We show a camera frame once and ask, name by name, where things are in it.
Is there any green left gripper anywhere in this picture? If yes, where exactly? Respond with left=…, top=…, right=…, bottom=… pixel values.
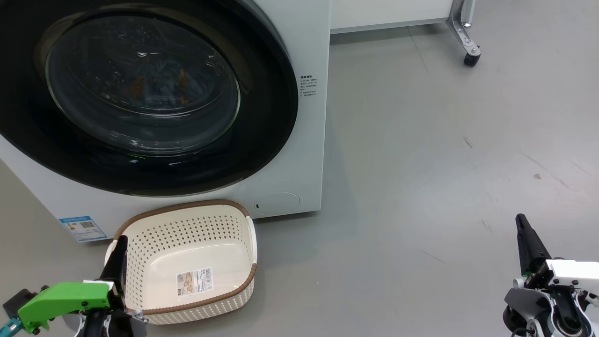
left=18, top=235, right=128, bottom=334

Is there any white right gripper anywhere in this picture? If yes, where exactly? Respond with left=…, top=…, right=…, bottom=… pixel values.
left=515, top=213, right=599, bottom=300

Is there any black round glass washer door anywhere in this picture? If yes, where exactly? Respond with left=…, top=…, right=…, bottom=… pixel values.
left=0, top=0, right=300, bottom=198

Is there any white front-load washing machine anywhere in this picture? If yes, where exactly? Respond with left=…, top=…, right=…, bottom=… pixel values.
left=0, top=0, right=332, bottom=242

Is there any blue energy label sticker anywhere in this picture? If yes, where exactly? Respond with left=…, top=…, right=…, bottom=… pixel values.
left=58, top=215, right=109, bottom=243

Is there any cream perforated laundry basket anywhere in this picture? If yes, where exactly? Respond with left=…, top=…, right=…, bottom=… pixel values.
left=104, top=199, right=258, bottom=326

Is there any paper label inside basket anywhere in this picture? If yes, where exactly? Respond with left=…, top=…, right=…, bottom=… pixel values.
left=176, top=267, right=214, bottom=297

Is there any white partition panel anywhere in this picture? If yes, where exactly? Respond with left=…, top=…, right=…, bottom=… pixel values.
left=330, top=0, right=457, bottom=34

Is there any silver partition leg bracket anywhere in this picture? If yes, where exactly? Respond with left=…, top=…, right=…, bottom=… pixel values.
left=447, top=0, right=482, bottom=55

